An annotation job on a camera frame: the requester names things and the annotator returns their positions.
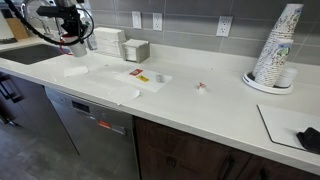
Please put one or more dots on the stack of white lids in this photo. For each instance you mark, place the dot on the stack of white lids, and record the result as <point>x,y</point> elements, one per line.
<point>286,77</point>

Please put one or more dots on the kitchen sink basin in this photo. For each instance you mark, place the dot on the kitchen sink basin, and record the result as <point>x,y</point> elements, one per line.
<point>31,54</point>

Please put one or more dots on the white napkin sheet left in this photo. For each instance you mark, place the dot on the white napkin sheet left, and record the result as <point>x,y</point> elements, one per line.
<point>75,71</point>

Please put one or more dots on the stack of white paper towels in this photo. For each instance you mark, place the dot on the stack of white paper towels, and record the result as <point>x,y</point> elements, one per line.
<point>109,41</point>

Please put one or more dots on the small black object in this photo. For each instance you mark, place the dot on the small black object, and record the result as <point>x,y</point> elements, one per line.
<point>310,139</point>

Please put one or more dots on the grey napkin dispenser box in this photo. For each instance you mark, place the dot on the grey napkin dispenser box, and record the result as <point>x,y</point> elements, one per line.
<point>136,50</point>

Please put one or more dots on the small red white packet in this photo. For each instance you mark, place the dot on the small red white packet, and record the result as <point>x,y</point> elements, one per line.
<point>201,87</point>

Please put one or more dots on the dark wood cabinet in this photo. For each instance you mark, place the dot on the dark wood cabinet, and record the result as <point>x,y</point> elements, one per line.
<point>169,154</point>

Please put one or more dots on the sink faucet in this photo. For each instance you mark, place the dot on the sink faucet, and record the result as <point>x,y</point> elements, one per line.
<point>51,26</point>

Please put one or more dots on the white power outlet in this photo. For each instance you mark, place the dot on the white power outlet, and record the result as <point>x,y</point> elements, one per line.
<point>224,26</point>
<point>157,21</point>

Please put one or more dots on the white light switch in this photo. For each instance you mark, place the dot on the white light switch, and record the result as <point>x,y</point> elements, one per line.
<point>136,18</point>

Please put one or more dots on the white cup with red handle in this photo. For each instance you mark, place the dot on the white cup with red handle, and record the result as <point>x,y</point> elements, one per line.
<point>77,50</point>

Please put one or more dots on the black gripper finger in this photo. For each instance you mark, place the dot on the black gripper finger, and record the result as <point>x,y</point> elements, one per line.
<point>81,28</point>
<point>68,28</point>

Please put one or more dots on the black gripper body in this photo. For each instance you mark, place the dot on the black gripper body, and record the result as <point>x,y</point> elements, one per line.
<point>68,14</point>

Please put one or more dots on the stacked patterned paper cups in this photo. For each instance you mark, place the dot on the stacked patterned paper cups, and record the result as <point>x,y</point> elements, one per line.
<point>277,47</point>

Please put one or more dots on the stainless steel dishwasher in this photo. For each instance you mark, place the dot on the stainless steel dishwasher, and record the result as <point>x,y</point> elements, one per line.
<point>103,136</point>

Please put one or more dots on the white paper with stickers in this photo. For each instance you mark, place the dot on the white paper with stickers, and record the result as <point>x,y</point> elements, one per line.
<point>145,79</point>

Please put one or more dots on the white cutting board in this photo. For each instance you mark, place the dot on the white cutting board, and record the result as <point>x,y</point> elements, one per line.
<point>283,126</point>

